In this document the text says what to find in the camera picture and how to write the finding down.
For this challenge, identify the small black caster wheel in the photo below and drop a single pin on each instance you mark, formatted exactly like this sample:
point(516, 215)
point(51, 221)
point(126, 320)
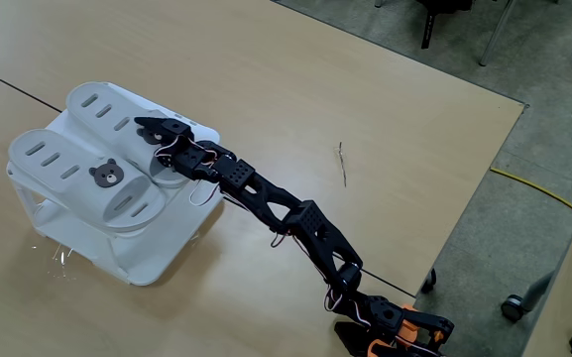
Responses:
point(429, 281)

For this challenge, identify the white two-tier plastic box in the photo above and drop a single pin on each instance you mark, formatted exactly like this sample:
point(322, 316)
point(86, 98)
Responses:
point(166, 245)

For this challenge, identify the metal chair leg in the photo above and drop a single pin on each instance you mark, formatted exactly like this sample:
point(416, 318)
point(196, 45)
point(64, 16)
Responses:
point(496, 32)
point(379, 3)

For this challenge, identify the grey table leg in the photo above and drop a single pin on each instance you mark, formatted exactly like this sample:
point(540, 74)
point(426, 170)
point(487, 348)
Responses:
point(538, 291)

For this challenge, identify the black chair part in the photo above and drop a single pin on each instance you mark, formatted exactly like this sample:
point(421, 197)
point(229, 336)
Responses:
point(428, 30)

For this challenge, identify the thin grey thread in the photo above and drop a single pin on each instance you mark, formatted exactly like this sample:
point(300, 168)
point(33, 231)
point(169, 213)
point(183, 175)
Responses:
point(342, 168)

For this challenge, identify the white bear slipper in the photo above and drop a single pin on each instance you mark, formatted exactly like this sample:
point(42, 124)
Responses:
point(82, 196)
point(87, 121)

